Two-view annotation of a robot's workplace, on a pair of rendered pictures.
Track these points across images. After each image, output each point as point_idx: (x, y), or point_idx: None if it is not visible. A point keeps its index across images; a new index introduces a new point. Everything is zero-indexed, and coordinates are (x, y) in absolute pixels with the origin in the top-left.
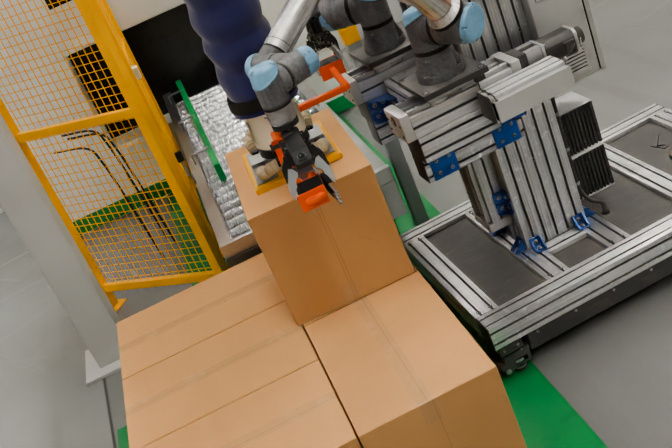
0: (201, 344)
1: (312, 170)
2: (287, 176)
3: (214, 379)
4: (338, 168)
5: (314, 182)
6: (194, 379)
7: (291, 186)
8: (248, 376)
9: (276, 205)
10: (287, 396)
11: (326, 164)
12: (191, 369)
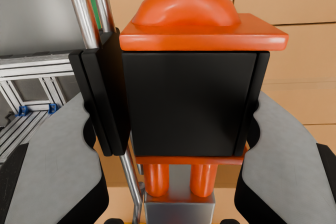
0: (299, 121)
1: (149, 199)
2: (334, 185)
3: (316, 69)
4: (121, 206)
5: (159, 106)
6: (329, 82)
7: (290, 124)
8: (292, 50)
9: (226, 191)
10: None
11: (33, 149)
12: (323, 96)
